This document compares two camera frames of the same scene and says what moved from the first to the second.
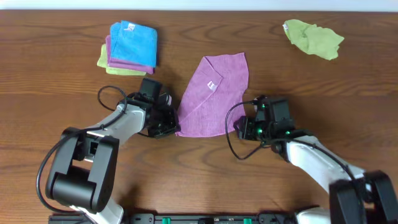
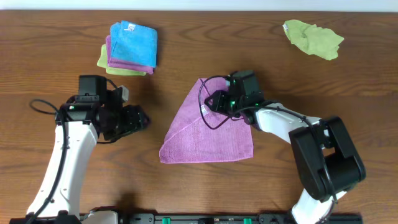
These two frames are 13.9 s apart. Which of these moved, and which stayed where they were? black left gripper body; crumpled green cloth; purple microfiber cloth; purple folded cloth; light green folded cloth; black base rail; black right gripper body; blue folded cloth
Moved: purple microfiber cloth; black right gripper body; black left gripper body
Stayed: purple folded cloth; blue folded cloth; black base rail; light green folded cloth; crumpled green cloth
